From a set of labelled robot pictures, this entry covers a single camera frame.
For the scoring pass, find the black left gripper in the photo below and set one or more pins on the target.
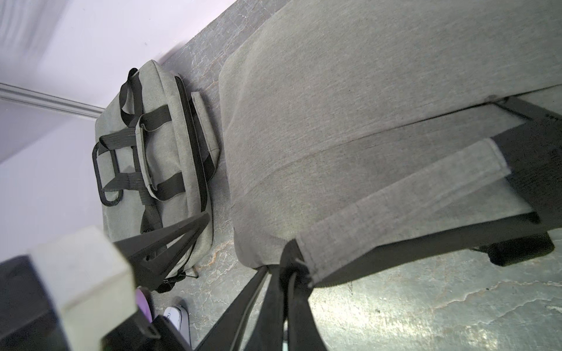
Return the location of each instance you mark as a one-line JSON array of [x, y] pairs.
[[152, 257]]

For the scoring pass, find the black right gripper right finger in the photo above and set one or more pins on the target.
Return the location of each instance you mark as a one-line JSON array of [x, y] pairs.
[[302, 330]]

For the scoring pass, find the grey bag with black straps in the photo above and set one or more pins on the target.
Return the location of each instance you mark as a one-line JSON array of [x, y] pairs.
[[154, 155]]

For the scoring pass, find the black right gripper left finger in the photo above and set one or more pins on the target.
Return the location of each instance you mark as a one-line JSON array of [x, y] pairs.
[[271, 320]]

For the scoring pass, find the grey laptop bag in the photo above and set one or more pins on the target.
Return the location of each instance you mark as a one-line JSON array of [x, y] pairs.
[[392, 127]]

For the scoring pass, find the lilac computer mouse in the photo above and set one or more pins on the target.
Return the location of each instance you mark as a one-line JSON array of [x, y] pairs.
[[179, 317]]

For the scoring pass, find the purple pink object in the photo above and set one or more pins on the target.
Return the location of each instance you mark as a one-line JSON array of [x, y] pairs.
[[144, 302]]

